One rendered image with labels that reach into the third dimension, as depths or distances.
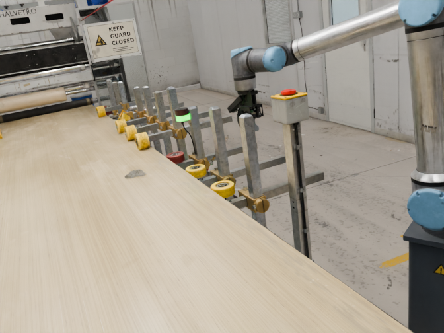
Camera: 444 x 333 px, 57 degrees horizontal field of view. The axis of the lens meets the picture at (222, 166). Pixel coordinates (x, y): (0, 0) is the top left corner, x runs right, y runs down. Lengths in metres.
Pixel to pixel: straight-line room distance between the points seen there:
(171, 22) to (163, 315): 10.01
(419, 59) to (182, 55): 9.57
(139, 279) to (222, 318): 0.25
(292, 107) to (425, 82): 0.44
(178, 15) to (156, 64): 1.30
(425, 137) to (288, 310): 0.77
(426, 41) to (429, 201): 0.47
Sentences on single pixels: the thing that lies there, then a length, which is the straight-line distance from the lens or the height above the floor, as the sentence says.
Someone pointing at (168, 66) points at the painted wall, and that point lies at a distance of 10.60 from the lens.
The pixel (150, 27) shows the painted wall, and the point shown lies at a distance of 10.53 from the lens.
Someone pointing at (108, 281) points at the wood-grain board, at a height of 0.90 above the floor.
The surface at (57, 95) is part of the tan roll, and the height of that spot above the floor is 1.05.
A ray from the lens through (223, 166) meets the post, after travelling 1.59.
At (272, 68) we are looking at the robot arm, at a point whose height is 1.24.
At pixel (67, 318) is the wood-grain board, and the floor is 0.90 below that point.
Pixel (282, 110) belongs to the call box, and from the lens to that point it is 1.06.
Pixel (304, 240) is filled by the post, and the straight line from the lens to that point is 1.22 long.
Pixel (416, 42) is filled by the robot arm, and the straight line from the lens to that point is 1.32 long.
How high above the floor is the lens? 1.41
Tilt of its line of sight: 19 degrees down
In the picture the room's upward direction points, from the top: 9 degrees counter-clockwise
